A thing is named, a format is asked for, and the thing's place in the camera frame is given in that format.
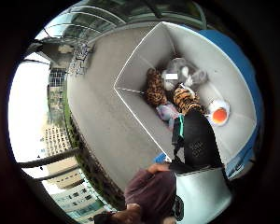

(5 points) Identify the white and orange toy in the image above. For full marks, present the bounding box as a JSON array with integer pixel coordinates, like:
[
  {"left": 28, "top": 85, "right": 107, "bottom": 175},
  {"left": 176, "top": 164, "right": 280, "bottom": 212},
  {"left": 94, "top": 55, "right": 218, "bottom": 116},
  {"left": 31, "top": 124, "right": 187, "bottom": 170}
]
[{"left": 206, "top": 98, "right": 231, "bottom": 127}]

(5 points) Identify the pastel purple plush toy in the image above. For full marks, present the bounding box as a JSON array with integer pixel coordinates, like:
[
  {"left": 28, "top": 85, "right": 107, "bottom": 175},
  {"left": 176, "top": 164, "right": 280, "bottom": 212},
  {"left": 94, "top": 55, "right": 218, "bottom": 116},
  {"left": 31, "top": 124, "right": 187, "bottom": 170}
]
[{"left": 155, "top": 103, "right": 180, "bottom": 129}]

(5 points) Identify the tiger striped plush toy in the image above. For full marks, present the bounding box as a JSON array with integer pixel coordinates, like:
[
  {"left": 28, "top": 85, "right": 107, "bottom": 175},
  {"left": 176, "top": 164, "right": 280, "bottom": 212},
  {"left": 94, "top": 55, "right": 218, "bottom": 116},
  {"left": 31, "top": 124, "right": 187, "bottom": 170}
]
[{"left": 144, "top": 67, "right": 206, "bottom": 117}]

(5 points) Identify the grey plush toy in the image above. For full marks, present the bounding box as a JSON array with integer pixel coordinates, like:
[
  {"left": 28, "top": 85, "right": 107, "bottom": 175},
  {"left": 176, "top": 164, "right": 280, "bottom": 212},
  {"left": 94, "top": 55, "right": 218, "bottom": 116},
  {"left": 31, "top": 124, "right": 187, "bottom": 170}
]
[{"left": 161, "top": 57, "right": 209, "bottom": 91}]

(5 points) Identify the blue cloth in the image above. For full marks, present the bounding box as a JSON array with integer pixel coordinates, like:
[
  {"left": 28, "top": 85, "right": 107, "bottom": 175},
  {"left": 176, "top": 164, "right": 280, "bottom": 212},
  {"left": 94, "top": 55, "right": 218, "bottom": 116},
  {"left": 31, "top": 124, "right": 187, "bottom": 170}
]
[{"left": 152, "top": 29, "right": 265, "bottom": 180}]

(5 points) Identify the white fabric storage bin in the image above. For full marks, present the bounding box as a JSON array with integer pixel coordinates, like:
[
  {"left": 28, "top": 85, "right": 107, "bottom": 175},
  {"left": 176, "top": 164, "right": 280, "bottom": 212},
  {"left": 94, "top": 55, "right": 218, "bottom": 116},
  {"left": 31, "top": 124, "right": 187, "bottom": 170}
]
[{"left": 113, "top": 21, "right": 259, "bottom": 166}]

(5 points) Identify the green hedge strip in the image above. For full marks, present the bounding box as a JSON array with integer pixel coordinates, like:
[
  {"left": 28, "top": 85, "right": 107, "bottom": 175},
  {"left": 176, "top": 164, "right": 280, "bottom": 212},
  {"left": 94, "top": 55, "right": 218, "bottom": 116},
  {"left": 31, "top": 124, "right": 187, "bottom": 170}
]
[{"left": 63, "top": 79, "right": 126, "bottom": 210}]

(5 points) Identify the dark metal railing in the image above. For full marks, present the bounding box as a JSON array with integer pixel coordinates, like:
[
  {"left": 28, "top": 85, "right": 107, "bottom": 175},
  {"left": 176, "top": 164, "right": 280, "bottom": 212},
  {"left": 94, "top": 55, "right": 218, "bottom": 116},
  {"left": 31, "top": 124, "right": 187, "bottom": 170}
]
[{"left": 18, "top": 147, "right": 82, "bottom": 182}]

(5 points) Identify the tall beige building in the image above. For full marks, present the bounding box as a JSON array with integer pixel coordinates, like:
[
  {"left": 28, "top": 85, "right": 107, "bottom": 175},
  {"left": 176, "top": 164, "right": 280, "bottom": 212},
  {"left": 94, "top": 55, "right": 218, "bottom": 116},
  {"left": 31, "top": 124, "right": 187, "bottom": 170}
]
[{"left": 40, "top": 41, "right": 85, "bottom": 190}]

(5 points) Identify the glass canopy roof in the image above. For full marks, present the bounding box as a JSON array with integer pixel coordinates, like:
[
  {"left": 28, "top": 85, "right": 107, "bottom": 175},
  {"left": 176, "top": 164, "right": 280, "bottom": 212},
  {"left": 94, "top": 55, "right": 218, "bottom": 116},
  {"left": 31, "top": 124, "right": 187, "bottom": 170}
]
[{"left": 36, "top": 0, "right": 207, "bottom": 42}]

